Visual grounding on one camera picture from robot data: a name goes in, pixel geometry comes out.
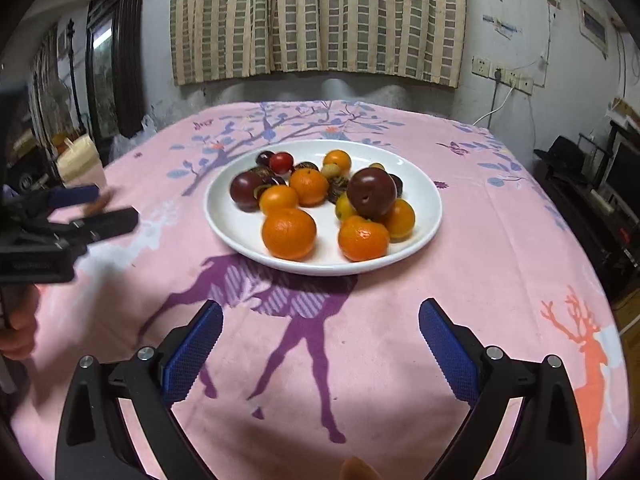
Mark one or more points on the dark water caltrop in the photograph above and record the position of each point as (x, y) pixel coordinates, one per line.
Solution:
(398, 185)

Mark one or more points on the orange mandarin with stem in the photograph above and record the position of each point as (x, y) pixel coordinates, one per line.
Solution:
(362, 240)

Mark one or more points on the tan longan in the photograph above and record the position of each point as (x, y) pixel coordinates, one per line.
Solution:
(331, 170)

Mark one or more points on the wrinkled dark passion fruit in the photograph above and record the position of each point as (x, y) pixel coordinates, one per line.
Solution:
(337, 187)

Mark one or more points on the dark wooden cabinet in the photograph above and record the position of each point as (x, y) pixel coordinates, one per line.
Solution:
(114, 71)

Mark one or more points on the white wall power strip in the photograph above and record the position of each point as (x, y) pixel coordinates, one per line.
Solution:
(496, 71)

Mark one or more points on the pink printed tablecloth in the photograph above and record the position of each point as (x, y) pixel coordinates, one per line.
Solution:
(310, 371)

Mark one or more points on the black hat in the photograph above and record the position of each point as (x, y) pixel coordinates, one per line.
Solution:
(564, 154)

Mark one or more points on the small dark cherry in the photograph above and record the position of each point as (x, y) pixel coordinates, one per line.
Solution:
(263, 158)

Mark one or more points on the yellow-orange tomato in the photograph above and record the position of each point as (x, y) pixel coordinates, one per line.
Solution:
(310, 186)

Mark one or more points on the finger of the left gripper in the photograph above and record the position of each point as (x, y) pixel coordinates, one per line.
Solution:
(94, 229)
(60, 197)

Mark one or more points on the small orange tomato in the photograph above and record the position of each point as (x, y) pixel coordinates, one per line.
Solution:
(338, 158)

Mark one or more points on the left hand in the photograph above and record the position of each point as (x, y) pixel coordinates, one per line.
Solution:
(18, 342)

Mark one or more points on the wall electrical box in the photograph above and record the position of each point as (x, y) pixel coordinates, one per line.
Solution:
(593, 27)

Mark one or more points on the green-yellow tomato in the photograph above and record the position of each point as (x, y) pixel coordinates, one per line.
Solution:
(343, 208)

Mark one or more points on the white oval plate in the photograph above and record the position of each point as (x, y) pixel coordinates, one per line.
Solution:
(240, 230)

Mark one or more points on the large dark plum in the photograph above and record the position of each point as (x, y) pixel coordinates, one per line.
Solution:
(372, 192)

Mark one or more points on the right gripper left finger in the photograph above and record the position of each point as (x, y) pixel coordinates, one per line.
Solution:
(93, 439)

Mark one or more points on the red cherry tomato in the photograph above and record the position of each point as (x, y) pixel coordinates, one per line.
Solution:
(281, 163)

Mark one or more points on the large orange mandarin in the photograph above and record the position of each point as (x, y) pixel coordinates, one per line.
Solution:
(289, 233)

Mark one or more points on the computer monitor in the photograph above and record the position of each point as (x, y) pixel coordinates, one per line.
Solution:
(622, 178)

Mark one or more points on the right hand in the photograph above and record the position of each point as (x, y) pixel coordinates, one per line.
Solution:
(354, 468)

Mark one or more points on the striped beige curtain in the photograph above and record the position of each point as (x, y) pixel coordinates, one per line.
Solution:
(225, 39)

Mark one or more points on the cream lidded jar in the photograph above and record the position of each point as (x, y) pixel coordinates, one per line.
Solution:
(80, 164)

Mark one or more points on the dark purple plum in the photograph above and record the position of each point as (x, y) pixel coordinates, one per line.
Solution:
(246, 188)

